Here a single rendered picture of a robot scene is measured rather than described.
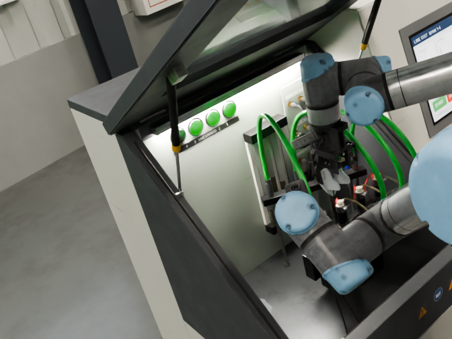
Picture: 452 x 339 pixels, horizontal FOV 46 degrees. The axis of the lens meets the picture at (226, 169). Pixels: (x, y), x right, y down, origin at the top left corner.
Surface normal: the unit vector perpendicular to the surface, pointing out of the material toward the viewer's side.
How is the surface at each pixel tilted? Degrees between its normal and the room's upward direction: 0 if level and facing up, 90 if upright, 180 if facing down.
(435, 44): 76
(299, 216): 45
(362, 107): 90
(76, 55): 90
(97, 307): 0
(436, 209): 83
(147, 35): 90
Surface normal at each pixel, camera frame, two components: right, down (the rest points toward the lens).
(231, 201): 0.60, 0.26
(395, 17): 0.53, 0.04
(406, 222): -0.53, 0.71
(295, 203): -0.29, -0.24
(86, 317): -0.23, -0.85
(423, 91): -0.20, 0.59
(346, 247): 0.14, -0.54
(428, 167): -0.84, 0.33
